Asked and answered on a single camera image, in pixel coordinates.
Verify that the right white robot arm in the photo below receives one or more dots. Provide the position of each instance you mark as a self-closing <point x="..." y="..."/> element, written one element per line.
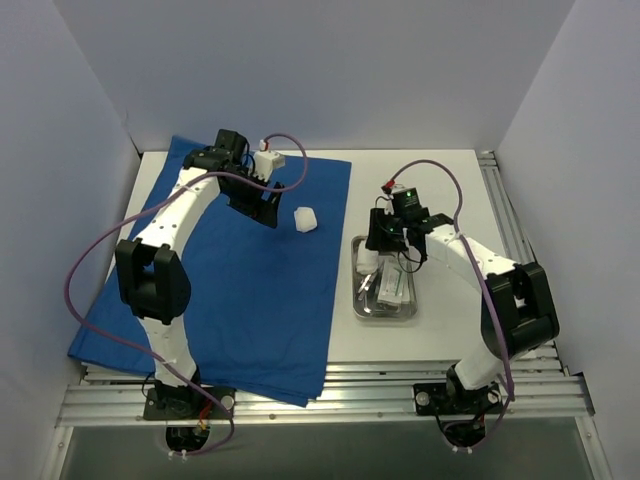
<point x="517" y="308"/>

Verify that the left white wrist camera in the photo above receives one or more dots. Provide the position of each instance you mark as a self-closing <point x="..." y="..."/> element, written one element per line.
<point x="266" y="162"/>

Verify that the aluminium front rail frame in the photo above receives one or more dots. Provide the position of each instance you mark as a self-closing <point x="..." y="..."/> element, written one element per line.
<point x="352" y="392"/>

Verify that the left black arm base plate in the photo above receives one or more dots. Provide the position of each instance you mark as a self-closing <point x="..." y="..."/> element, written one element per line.
<point x="181" y="403"/>

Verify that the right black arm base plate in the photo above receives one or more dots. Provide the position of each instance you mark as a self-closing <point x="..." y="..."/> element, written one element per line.
<point x="431" y="399"/>

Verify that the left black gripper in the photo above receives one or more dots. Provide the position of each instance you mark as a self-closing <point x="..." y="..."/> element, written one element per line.
<point x="255" y="201"/>

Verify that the steel instrument tray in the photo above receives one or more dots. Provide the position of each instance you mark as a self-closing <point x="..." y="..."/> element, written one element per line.
<point x="371" y="310"/>

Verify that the white gauze stack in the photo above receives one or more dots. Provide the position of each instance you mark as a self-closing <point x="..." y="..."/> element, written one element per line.
<point x="305" y="219"/>
<point x="367" y="261"/>

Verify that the steel tweezers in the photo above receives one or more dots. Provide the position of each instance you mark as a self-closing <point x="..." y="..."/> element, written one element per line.
<point x="364" y="288"/>

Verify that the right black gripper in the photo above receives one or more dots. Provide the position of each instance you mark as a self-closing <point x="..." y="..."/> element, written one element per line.
<point x="376" y="235"/>

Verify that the aluminium side rail frame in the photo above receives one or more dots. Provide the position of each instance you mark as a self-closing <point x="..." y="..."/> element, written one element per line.
<point x="490" y="217"/>

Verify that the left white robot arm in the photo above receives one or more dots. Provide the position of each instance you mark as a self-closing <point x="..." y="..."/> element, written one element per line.
<point x="151" y="278"/>

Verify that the suture packet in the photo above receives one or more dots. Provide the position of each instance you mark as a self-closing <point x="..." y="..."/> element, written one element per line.
<point x="394" y="286"/>

